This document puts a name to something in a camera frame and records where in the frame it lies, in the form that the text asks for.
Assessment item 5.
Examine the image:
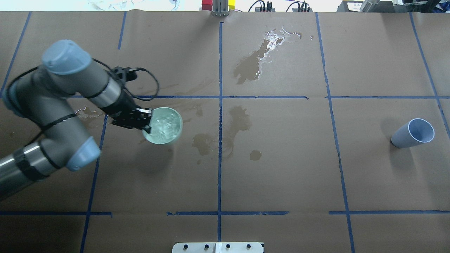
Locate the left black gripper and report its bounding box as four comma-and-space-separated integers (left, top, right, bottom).
105, 102, 152, 134

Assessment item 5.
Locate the green ceramic bowl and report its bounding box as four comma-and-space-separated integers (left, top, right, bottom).
142, 107, 183, 145

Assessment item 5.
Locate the light blue plastic cup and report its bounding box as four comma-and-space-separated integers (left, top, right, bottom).
390, 118, 435, 148

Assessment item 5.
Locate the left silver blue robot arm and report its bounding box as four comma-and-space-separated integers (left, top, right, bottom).
1, 39, 153, 200

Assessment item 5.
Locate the steel cylinder weight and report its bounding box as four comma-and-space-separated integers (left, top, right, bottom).
360, 0, 380, 13

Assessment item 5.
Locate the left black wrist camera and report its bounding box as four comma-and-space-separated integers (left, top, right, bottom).
112, 67, 138, 82

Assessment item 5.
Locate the left black camera cable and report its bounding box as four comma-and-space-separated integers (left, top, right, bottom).
91, 58, 160, 102

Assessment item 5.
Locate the aluminium frame post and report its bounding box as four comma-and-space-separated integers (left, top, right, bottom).
212, 0, 230, 17

